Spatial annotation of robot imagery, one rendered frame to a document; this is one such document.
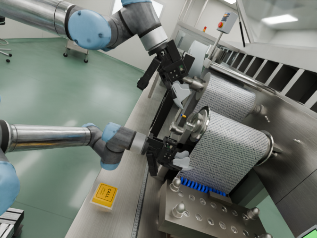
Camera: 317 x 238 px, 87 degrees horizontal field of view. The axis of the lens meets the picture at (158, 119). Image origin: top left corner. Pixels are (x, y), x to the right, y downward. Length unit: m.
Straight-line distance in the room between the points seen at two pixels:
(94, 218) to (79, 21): 0.57
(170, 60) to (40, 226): 1.48
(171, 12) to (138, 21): 5.58
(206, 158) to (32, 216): 1.40
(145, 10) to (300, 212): 0.73
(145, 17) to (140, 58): 5.70
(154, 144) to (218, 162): 0.25
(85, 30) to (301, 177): 0.73
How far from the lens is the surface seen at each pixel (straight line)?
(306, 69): 0.93
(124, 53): 6.32
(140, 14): 0.53
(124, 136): 0.60
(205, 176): 0.74
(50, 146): 0.62
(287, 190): 0.75
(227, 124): 0.64
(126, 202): 0.73
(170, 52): 0.54
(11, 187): 0.42
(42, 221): 1.69
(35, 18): 0.49
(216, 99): 0.82
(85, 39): 0.41
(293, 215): 0.72
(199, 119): 0.62
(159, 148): 0.62
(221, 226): 0.71
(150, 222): 0.72
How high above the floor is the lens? 1.49
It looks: 26 degrees down
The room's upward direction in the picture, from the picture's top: 25 degrees clockwise
